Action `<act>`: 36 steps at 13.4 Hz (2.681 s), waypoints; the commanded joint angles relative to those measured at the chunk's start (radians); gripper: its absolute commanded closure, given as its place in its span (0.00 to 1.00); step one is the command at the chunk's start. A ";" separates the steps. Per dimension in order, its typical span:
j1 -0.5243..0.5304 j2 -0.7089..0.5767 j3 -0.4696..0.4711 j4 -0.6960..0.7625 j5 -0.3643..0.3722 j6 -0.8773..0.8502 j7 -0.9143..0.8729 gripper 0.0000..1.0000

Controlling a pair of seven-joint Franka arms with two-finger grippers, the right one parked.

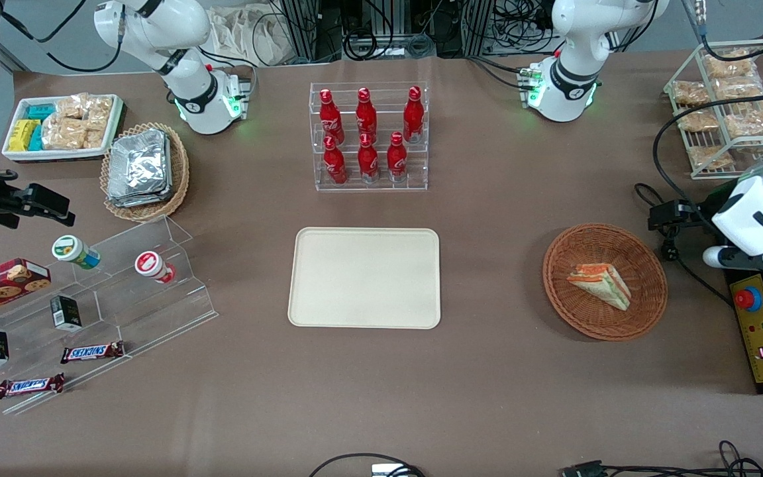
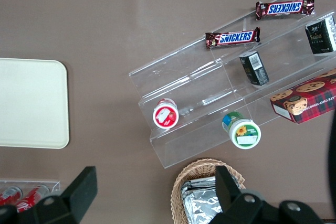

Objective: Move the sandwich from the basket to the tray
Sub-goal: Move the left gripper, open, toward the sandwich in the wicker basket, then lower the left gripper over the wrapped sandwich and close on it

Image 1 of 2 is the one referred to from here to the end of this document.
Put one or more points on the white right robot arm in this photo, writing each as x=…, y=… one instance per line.
x=186, y=79

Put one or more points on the clear acrylic bottle rack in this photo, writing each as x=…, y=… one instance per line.
x=381, y=185

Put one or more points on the red cola bottle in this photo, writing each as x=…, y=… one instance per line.
x=368, y=160
x=413, y=116
x=397, y=159
x=366, y=116
x=331, y=119
x=335, y=164

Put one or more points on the white rectangular snack tray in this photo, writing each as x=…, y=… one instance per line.
x=57, y=155

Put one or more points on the brown round wicker basket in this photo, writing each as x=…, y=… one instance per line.
x=573, y=311

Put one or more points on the green lidded yogurt cup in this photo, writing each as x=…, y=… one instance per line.
x=73, y=251

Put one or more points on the small white device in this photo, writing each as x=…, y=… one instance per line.
x=388, y=470

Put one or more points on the clear acrylic stepped display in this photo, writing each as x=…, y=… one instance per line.
x=130, y=311

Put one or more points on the aluminium frame post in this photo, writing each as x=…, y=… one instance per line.
x=479, y=26
x=308, y=26

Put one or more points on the red lidded yogurt cup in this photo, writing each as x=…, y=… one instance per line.
x=152, y=265

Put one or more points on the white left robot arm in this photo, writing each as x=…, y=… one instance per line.
x=567, y=73

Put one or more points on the clear bag of crackers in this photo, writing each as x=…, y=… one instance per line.
x=71, y=106
x=63, y=132
x=99, y=109
x=94, y=139

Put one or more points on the clear bag of pastry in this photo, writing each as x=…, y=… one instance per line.
x=690, y=93
x=698, y=121
x=727, y=65
x=739, y=87
x=750, y=123
x=709, y=156

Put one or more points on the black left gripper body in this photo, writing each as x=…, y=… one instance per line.
x=701, y=215

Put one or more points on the teal snack packet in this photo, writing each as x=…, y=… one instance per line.
x=36, y=139
x=41, y=111

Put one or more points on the cream plastic serving tray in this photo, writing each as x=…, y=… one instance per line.
x=365, y=278

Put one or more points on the silver foil packet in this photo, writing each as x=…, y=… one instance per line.
x=138, y=162
x=133, y=201

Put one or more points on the yellow snack packet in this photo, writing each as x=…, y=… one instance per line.
x=22, y=134

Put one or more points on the light oval wicker basket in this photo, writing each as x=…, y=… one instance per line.
x=179, y=179

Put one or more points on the triangular sandwich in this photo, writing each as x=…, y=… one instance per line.
x=603, y=281

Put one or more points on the white cloth bags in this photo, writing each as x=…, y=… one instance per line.
x=249, y=36

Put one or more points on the brown snickers bar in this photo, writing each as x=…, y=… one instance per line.
x=29, y=385
x=92, y=352

